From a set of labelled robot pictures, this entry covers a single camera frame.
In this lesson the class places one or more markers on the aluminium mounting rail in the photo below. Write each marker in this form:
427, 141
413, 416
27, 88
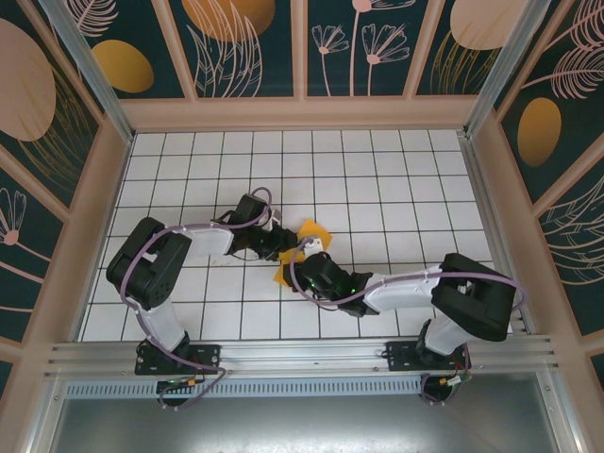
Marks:
302, 354

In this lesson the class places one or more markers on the aluminium corner post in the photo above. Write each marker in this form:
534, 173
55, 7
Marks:
500, 66
94, 80

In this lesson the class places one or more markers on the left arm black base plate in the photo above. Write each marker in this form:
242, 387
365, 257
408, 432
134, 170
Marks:
207, 355

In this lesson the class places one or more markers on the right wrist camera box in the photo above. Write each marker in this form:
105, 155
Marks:
315, 245

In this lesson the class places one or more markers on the orange square paper sheet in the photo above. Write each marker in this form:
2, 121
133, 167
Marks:
313, 231

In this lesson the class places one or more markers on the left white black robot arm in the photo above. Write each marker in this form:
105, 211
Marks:
151, 269

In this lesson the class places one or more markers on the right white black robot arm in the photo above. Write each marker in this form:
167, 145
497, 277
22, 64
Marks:
472, 297

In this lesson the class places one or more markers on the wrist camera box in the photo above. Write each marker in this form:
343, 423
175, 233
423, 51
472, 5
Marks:
275, 221
315, 245

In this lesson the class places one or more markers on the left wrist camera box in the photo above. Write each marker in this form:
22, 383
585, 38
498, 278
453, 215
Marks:
275, 221

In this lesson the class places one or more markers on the aluminium side rail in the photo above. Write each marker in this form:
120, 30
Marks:
491, 226

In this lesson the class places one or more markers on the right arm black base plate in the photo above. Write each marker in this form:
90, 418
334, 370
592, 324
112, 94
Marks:
401, 356

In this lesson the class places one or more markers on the grey metal sheet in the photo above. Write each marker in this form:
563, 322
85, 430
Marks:
302, 424

